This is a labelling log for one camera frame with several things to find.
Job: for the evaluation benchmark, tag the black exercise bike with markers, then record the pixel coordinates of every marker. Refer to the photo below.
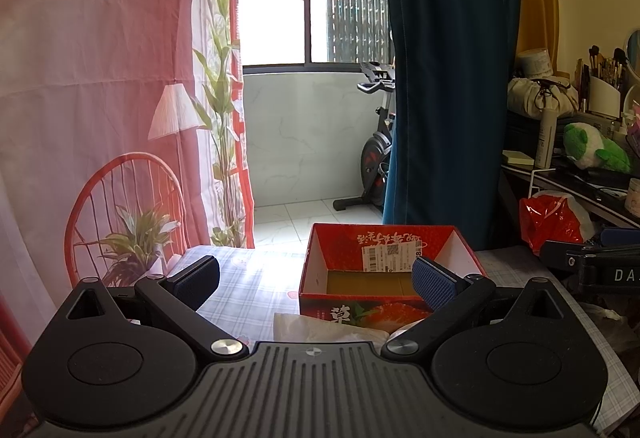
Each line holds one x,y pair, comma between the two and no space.
375,155

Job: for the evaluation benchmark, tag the dark teal curtain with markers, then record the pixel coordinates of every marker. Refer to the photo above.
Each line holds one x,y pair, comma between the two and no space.
453,64

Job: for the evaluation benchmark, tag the beige drawstring bag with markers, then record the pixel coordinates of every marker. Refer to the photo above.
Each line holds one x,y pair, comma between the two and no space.
531,97

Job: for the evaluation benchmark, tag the white cloth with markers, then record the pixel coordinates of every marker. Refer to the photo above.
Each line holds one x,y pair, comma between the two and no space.
302,329

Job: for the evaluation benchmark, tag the white makeup brush holder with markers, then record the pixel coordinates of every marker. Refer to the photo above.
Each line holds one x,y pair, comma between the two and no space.
603,99

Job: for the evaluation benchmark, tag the red plastic bag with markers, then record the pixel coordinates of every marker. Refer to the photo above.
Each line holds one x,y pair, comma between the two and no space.
553,216

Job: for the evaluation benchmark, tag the round vanity mirror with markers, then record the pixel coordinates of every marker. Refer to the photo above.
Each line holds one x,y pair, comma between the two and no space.
633,53

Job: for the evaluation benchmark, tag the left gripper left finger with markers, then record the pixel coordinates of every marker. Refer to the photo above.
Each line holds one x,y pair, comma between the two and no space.
174,301

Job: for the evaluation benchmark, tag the green white plush toy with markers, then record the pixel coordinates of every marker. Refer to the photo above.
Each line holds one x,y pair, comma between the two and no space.
588,148

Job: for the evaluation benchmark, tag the white spray bottle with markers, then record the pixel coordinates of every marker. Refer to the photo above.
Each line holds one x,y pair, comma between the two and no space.
546,138

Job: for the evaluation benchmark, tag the pink printed backdrop curtain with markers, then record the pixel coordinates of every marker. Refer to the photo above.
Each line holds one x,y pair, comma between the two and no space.
86,81

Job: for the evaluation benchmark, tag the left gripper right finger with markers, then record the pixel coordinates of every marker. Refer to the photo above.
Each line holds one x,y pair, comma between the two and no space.
452,299

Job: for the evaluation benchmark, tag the red strawberry cardboard box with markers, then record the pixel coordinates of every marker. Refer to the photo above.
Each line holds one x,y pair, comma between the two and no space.
360,274

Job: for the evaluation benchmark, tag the window with black frame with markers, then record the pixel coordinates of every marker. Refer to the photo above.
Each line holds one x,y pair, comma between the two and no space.
298,36

